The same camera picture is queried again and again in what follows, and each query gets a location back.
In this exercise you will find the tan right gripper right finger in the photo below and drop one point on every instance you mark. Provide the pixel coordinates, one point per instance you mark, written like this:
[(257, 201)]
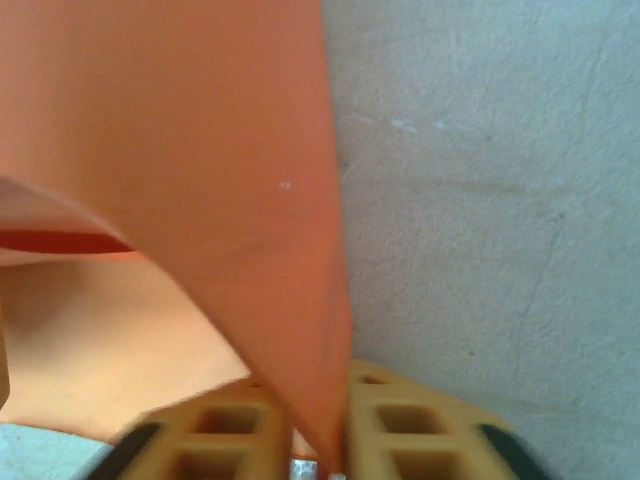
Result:
[(425, 440)]

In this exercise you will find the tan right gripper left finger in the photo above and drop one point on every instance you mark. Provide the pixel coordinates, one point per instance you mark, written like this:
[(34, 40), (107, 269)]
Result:
[(225, 440)]

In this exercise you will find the orange cloth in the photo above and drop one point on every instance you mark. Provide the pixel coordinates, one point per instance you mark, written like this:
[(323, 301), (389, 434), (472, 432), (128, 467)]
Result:
[(200, 150)]

